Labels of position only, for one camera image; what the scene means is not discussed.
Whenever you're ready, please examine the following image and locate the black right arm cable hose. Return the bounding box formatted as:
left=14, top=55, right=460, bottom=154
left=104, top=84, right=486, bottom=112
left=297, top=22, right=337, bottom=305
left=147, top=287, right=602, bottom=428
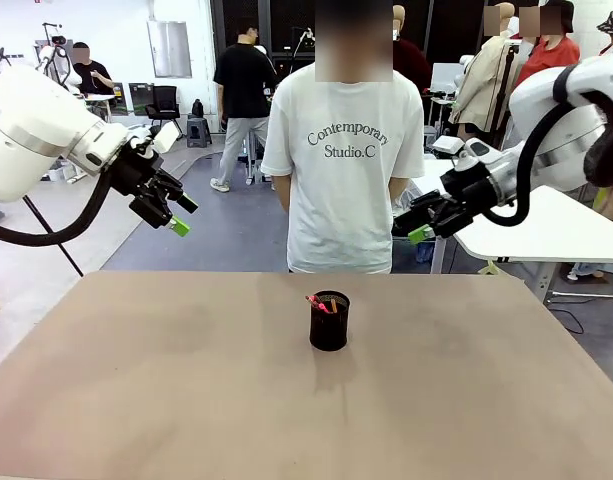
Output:
left=483, top=64, right=607, bottom=227

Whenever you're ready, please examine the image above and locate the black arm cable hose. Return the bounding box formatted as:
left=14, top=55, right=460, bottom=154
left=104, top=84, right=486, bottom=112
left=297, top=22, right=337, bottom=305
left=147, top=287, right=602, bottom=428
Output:
left=483, top=64, right=607, bottom=227
left=0, top=164, right=112, bottom=247

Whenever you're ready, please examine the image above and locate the person in red shirt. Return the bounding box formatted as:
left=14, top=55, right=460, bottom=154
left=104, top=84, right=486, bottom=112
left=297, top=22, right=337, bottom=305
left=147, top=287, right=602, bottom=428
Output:
left=515, top=0, right=582, bottom=89

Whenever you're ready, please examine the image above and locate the black office chair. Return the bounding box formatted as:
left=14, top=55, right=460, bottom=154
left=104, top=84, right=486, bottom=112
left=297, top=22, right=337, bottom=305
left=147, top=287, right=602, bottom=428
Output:
left=145, top=84, right=182, bottom=134

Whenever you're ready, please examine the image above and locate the person's right forearm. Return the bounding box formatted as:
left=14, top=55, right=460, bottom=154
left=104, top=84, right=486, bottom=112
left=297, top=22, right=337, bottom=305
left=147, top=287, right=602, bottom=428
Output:
left=274, top=174, right=292, bottom=211

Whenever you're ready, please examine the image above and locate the seated man black shirt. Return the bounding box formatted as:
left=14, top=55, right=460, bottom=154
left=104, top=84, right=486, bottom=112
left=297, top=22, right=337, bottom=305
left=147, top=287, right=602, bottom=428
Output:
left=71, top=42, right=116, bottom=96

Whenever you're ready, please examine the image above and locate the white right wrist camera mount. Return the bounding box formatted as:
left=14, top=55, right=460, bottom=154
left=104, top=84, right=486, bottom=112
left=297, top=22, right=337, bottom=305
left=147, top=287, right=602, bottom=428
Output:
left=432, top=135, right=465, bottom=157

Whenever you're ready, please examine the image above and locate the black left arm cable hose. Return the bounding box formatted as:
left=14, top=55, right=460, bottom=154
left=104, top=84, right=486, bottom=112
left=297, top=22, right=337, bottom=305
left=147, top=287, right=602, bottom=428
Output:
left=0, top=164, right=112, bottom=247

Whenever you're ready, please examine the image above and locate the standing man black t-shirt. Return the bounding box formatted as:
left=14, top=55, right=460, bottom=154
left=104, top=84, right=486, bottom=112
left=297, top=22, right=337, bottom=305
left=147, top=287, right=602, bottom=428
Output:
left=209, top=19, right=280, bottom=194

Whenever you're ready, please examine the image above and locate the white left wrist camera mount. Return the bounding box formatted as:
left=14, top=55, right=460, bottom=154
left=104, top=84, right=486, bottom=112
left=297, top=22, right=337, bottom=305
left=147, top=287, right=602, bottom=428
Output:
left=152, top=121, right=180, bottom=154

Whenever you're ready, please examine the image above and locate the mannequin in maroon top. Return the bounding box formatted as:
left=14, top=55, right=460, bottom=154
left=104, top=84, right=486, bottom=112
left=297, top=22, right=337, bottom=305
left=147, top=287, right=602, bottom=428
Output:
left=391, top=4, right=432, bottom=94

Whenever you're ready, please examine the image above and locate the person in white t-shirt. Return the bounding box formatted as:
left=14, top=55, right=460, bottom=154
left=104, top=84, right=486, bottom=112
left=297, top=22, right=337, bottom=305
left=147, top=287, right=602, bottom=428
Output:
left=259, top=0, right=427, bottom=275

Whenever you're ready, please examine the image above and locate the black mesh pen holder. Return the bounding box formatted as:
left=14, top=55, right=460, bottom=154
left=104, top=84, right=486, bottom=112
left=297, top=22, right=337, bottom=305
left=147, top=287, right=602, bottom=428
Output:
left=308, top=290, right=351, bottom=352

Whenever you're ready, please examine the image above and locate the mannequin in beige coat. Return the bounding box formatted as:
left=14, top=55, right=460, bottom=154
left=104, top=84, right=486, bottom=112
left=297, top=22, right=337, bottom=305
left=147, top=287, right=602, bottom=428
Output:
left=448, top=2, right=520, bottom=134

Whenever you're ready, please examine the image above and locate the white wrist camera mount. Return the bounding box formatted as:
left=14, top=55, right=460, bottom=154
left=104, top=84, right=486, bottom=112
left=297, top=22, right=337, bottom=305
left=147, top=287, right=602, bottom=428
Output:
left=432, top=135, right=465, bottom=157
left=152, top=121, right=180, bottom=154

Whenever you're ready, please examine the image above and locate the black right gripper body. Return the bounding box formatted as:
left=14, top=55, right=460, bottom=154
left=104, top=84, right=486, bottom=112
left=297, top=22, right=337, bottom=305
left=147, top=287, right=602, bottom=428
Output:
left=440, top=162, right=502, bottom=216

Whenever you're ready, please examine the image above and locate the grey wall panel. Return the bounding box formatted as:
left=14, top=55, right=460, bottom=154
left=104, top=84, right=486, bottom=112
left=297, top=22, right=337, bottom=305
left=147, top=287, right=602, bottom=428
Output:
left=146, top=19, right=193, bottom=79

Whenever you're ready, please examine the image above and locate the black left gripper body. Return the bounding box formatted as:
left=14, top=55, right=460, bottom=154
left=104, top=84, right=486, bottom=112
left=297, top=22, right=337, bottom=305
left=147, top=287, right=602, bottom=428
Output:
left=105, top=147, right=182, bottom=201

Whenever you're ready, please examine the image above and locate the white desk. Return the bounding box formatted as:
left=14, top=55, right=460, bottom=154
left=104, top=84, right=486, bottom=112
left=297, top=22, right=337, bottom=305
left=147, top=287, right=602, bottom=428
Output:
left=453, top=184, right=613, bottom=306

